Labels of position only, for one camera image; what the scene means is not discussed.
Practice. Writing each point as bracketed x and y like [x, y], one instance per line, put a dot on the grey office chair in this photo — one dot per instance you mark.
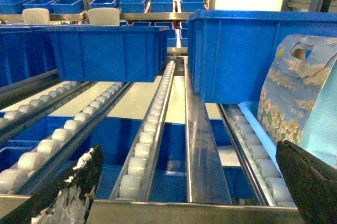
[104, 16]

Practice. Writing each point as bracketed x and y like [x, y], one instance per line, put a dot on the white roller track left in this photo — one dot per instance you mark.
[35, 168]

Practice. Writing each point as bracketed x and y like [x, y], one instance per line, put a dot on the large blue plastic bin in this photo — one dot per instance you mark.
[230, 52]

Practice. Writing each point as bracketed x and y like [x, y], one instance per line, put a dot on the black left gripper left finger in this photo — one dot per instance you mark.
[66, 199]

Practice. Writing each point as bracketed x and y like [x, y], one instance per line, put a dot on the white roller track center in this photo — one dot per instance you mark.
[135, 179]

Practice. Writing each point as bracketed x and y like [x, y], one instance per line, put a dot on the blue bin on rollers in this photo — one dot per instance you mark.
[108, 53]

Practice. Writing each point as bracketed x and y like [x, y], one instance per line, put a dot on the steel shelf rail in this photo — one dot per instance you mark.
[116, 211]

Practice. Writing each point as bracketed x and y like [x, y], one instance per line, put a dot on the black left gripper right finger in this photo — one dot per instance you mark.
[310, 181]

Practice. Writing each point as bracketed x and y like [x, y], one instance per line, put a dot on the flower gift bag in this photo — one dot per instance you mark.
[298, 97]

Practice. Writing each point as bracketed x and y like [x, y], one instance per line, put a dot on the white roller track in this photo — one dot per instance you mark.
[135, 179]
[35, 168]
[256, 153]

